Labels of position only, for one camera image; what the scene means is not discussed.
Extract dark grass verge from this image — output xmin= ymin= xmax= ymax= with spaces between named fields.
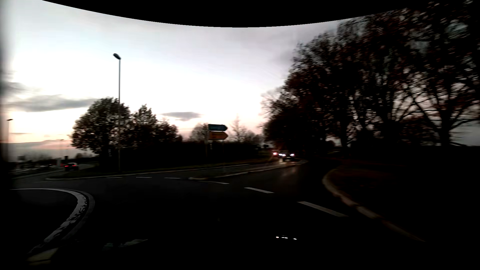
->
xmin=322 ymin=157 xmax=480 ymax=244

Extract grass verge with kerb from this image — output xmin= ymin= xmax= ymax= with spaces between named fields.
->
xmin=46 ymin=159 xmax=274 ymax=181

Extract road markings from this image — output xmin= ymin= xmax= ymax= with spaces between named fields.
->
xmin=105 ymin=175 xmax=347 ymax=218

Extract kerbed roundabout island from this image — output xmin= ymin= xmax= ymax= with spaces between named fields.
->
xmin=9 ymin=188 xmax=95 ymax=263

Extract row of large trees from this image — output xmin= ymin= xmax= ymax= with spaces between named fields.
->
xmin=261 ymin=2 xmax=480 ymax=158

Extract direction signs on post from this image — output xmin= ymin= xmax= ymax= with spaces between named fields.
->
xmin=204 ymin=123 xmax=229 ymax=166

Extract dark hedge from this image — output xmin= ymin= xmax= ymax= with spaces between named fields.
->
xmin=98 ymin=141 xmax=269 ymax=171

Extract group of dark trees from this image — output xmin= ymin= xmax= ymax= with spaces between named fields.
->
xmin=70 ymin=97 xmax=183 ymax=156

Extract dark asphalt road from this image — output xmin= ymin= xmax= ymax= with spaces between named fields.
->
xmin=11 ymin=159 xmax=428 ymax=263

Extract car's own bonnet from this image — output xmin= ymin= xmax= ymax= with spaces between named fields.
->
xmin=49 ymin=234 xmax=451 ymax=270

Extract tall lamp post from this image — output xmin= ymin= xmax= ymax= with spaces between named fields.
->
xmin=113 ymin=53 xmax=122 ymax=173

